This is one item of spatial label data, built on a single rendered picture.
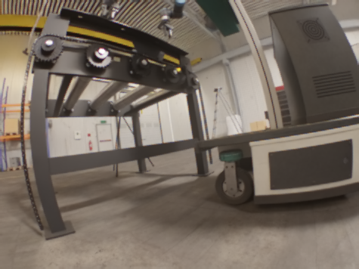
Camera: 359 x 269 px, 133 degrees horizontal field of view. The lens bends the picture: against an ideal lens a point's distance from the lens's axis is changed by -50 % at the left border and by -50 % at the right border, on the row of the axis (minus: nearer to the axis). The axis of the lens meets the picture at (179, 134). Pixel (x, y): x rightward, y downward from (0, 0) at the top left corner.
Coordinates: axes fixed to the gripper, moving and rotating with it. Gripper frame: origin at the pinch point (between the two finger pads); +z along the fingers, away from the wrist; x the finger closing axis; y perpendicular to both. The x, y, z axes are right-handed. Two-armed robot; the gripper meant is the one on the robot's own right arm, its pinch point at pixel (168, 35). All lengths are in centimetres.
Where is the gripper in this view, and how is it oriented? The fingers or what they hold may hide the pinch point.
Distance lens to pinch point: 140.8
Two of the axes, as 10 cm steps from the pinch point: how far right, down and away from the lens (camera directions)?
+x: 6.4, -0.6, 7.6
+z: 1.5, 9.9, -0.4
